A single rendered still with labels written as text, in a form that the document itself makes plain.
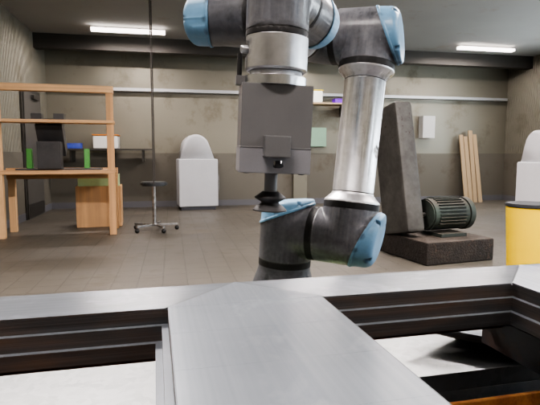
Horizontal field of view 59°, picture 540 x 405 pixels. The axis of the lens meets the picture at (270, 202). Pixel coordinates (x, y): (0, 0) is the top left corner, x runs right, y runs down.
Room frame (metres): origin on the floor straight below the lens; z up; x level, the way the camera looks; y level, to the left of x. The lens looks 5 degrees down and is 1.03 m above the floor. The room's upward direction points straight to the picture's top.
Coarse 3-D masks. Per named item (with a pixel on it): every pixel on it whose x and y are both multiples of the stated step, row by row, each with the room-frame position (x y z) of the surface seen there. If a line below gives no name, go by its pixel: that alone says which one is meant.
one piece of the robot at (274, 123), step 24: (240, 72) 0.58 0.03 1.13; (240, 96) 0.58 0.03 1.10; (264, 96) 0.56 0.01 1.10; (288, 96) 0.56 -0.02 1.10; (312, 96) 0.56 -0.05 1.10; (240, 120) 0.56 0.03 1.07; (264, 120) 0.56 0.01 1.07; (288, 120) 0.56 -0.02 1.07; (312, 120) 0.57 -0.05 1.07; (240, 144) 0.55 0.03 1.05; (264, 144) 0.54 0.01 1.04; (288, 144) 0.55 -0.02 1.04; (240, 168) 0.55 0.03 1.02; (264, 168) 0.56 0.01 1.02; (288, 168) 0.56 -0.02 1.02
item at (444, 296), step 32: (448, 288) 0.59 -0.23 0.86; (480, 288) 0.60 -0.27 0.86; (512, 288) 0.62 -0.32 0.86; (32, 320) 0.48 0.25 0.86; (64, 320) 0.49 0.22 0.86; (96, 320) 0.49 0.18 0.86; (128, 320) 0.50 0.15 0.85; (160, 320) 0.51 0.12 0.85; (352, 320) 0.56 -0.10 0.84; (384, 320) 0.57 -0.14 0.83; (416, 320) 0.57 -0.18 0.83; (448, 320) 0.58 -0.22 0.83; (480, 320) 0.59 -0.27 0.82; (512, 320) 0.60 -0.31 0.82; (0, 352) 0.47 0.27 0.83; (32, 352) 0.47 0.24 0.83; (64, 352) 0.47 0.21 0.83; (96, 352) 0.48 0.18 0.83; (128, 352) 0.49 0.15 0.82; (160, 352) 0.47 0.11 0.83; (160, 384) 0.40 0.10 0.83
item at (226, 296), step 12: (228, 288) 0.59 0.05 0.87; (240, 288) 0.59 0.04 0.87; (252, 288) 0.59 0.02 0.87; (264, 288) 0.59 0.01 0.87; (276, 288) 0.59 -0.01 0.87; (192, 300) 0.54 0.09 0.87; (204, 300) 0.54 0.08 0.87; (216, 300) 0.54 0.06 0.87; (228, 300) 0.54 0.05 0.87; (240, 300) 0.54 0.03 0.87; (252, 300) 0.54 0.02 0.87; (264, 300) 0.54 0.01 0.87
